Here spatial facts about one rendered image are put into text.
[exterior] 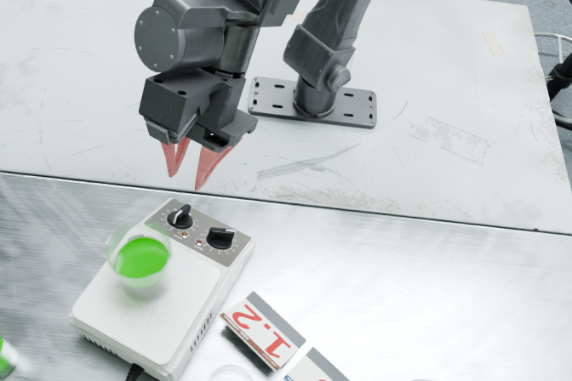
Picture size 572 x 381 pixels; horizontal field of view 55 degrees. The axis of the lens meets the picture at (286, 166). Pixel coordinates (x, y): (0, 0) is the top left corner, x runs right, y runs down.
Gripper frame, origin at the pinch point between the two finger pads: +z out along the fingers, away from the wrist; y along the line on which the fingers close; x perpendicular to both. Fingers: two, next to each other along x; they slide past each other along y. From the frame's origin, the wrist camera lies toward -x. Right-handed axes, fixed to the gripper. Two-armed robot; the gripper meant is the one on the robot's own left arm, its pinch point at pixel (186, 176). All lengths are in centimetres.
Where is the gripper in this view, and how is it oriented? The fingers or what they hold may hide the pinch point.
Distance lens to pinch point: 64.9
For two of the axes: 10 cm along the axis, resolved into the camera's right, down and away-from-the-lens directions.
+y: 8.8, 4.4, -1.7
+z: -3.2, 8.2, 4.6
